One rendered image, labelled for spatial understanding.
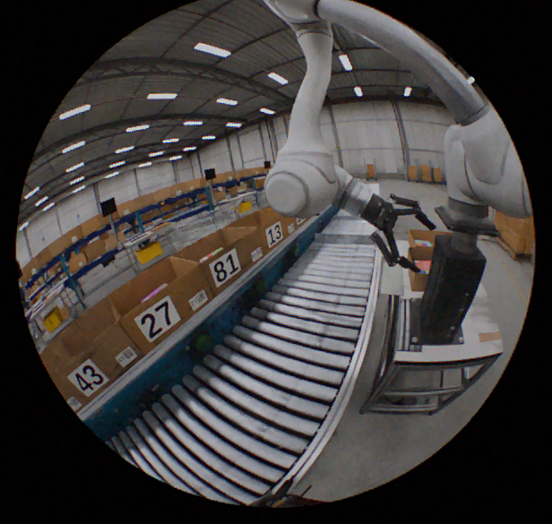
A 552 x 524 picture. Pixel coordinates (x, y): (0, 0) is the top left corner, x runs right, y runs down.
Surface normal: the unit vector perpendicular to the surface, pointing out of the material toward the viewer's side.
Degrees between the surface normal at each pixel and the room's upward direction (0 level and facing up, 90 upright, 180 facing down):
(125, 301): 90
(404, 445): 0
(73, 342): 90
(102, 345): 90
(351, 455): 0
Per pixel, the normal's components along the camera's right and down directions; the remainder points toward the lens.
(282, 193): -0.49, 0.53
